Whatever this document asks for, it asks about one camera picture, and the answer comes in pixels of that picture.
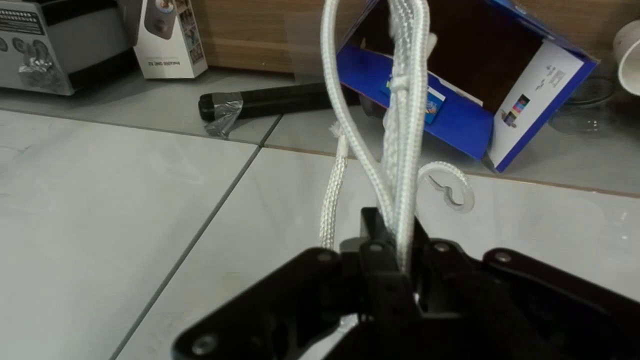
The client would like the thick white braided rope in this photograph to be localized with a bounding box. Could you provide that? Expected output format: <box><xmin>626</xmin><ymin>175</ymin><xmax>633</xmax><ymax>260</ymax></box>
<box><xmin>318</xmin><ymin>0</ymin><xmax>467</xmax><ymax>276</ymax></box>

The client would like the white mug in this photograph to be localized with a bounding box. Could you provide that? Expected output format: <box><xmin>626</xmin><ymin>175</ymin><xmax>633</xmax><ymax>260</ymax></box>
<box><xmin>611</xmin><ymin>18</ymin><xmax>640</xmax><ymax>99</ymax></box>

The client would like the thin white rope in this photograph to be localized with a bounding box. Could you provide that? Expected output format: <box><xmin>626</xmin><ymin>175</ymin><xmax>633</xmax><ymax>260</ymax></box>
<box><xmin>318</xmin><ymin>0</ymin><xmax>395</xmax><ymax>229</ymax></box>

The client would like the small white product box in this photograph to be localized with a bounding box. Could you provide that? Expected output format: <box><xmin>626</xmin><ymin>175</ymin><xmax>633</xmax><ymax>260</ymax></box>
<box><xmin>127</xmin><ymin>0</ymin><xmax>209</xmax><ymax>80</ymax></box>

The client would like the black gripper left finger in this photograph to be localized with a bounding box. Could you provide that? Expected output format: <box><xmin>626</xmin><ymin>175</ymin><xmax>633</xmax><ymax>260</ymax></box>
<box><xmin>169</xmin><ymin>206</ymin><xmax>427</xmax><ymax>360</ymax></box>

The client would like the blue cardboard box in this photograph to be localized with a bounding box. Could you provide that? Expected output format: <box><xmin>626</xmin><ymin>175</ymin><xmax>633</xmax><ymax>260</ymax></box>
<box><xmin>335</xmin><ymin>0</ymin><xmax>600</xmax><ymax>175</ymax></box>

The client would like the grey toaster with label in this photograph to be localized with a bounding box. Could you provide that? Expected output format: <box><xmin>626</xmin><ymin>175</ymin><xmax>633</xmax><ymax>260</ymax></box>
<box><xmin>0</xmin><ymin>0</ymin><xmax>135</xmax><ymax>99</ymax></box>

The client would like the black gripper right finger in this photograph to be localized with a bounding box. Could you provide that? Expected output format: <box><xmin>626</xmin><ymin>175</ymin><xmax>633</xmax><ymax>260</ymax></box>
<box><xmin>405</xmin><ymin>218</ymin><xmax>640</xmax><ymax>360</ymax></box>

